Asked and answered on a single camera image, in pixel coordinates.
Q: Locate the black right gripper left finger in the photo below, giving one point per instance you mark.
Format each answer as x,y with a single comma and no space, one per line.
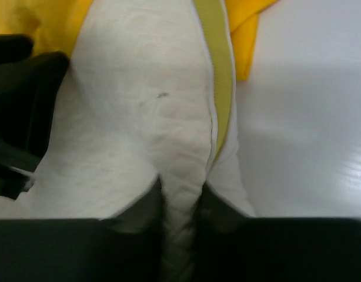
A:
125,247

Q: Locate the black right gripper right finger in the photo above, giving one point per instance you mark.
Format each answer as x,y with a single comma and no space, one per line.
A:
233,247

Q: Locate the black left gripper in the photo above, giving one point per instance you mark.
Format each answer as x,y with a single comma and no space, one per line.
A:
28,89

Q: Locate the yellow printed pillowcase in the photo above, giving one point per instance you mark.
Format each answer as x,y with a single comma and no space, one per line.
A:
55,25

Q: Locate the cream foam pillow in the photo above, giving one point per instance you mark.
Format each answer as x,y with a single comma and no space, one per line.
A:
149,94

